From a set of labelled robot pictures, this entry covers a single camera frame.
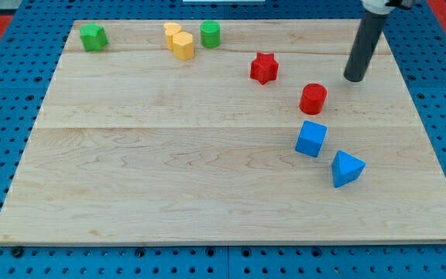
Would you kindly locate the red cylinder block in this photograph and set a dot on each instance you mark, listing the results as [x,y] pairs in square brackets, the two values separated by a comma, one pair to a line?
[313,98]

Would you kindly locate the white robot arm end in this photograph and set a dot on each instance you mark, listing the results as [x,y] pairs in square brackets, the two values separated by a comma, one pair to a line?
[385,7]

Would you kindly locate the red star block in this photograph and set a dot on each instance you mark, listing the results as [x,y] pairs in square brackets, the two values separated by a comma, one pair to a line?
[264,68]

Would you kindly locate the green star block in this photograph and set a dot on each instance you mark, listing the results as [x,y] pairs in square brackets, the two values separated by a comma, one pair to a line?
[93,37]

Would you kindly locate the wooden board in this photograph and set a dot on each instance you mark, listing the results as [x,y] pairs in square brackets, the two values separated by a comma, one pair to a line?
[134,147]

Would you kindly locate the blue cube block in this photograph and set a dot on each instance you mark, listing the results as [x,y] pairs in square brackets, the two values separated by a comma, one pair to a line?
[311,138]

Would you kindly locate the yellow hexagon block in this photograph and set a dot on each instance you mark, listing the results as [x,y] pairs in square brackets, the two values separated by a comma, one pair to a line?
[183,46]

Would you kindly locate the green cylinder block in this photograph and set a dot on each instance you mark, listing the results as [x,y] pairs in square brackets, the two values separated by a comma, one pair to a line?
[210,31]

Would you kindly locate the yellow heart block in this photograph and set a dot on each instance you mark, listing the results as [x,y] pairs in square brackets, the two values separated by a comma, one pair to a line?
[170,30]

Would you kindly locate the blue triangular prism block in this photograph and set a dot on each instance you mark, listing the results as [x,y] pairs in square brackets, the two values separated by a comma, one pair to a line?
[346,168]

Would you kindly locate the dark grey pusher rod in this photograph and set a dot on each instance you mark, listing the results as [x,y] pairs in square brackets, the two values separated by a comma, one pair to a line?
[365,43]

